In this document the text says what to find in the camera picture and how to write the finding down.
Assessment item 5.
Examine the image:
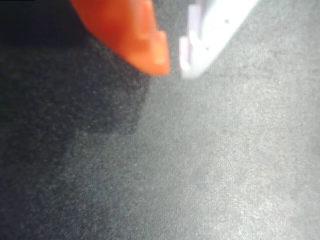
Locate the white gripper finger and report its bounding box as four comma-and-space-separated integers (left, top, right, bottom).
178, 0, 261, 81

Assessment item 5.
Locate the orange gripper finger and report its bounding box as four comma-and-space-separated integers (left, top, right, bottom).
69, 0, 172, 77

